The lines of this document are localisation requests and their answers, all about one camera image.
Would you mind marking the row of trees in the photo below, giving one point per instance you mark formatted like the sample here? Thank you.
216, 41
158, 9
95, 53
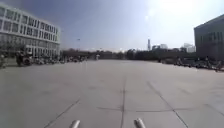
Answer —
133, 54

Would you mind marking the distant tall buildings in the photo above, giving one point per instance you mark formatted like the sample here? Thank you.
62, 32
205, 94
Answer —
166, 46

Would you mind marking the robot's own part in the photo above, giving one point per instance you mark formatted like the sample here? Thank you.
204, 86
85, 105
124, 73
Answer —
139, 123
75, 124

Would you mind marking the row of parked bikes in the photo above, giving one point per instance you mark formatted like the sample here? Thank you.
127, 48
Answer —
40, 60

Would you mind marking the row of parked vehicles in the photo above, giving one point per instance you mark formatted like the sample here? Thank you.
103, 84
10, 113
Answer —
196, 62

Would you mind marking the white multi-storey building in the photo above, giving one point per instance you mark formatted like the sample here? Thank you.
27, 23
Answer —
26, 33

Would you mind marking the dark grey building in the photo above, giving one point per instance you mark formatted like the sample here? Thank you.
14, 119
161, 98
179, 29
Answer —
210, 38

